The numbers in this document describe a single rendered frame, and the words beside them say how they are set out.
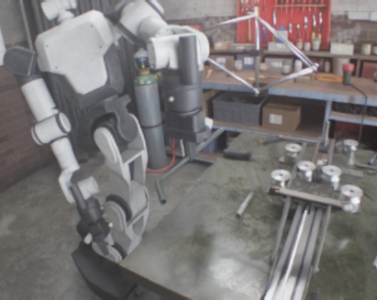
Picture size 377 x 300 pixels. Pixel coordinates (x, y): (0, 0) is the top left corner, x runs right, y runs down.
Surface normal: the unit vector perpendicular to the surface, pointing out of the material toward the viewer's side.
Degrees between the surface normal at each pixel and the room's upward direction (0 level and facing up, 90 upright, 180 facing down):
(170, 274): 0
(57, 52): 76
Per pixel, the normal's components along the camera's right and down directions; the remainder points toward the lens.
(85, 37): 0.17, 0.22
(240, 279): -0.07, -0.89
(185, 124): -0.55, 0.42
